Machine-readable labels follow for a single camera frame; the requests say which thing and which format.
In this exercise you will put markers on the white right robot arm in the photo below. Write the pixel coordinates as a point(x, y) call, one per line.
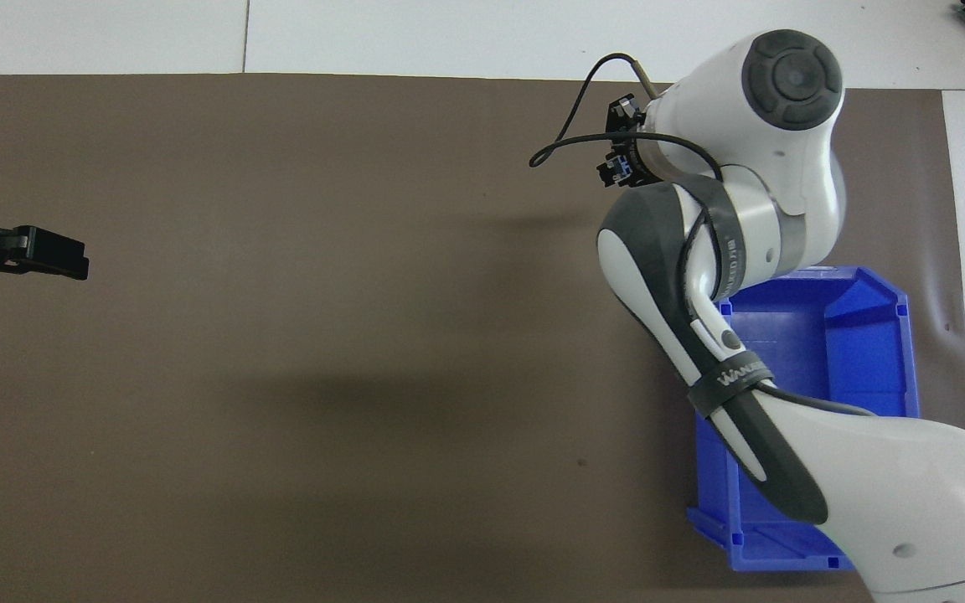
point(784, 167)

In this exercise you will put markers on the blue plastic storage bin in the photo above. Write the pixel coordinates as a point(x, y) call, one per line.
point(859, 360)

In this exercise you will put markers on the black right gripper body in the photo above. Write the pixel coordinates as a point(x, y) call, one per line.
point(637, 141)

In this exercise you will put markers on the brown table mat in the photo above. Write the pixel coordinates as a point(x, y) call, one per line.
point(323, 335)

